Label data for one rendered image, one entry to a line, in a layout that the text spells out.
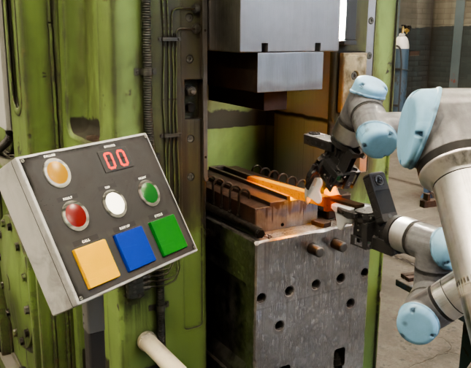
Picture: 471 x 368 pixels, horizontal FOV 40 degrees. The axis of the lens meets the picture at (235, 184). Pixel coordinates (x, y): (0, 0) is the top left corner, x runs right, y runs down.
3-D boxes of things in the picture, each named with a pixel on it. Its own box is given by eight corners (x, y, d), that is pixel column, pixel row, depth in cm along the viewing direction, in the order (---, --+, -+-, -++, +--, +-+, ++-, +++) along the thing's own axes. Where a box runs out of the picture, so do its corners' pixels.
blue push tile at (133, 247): (157, 260, 125) (142, 225, 126) (131, 271, 119) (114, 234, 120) (151, 262, 126) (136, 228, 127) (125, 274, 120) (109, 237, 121)
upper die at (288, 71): (322, 89, 164) (323, 51, 162) (257, 93, 154) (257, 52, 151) (236, 78, 199) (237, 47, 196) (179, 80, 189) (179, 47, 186)
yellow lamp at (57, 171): (73, 184, 116) (71, 161, 115) (47, 188, 114) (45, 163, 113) (68, 181, 119) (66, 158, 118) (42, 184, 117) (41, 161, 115)
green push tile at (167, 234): (188, 245, 133) (174, 213, 134) (165, 256, 127) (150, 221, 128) (182, 248, 134) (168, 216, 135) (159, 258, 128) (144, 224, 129)
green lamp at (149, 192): (163, 203, 132) (162, 182, 131) (142, 206, 130) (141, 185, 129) (156, 199, 134) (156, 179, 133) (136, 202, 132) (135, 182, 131)
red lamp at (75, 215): (91, 227, 116) (90, 204, 115) (66, 231, 113) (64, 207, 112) (85, 223, 118) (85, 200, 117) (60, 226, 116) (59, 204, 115)
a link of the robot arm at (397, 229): (402, 223, 129) (430, 217, 133) (385, 217, 133) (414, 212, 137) (400, 258, 131) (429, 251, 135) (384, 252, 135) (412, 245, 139)
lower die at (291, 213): (317, 222, 172) (318, 191, 170) (255, 233, 162) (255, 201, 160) (236, 188, 207) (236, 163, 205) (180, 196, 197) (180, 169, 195)
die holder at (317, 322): (364, 367, 185) (372, 220, 174) (253, 405, 166) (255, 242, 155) (258, 299, 232) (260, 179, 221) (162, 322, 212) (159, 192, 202)
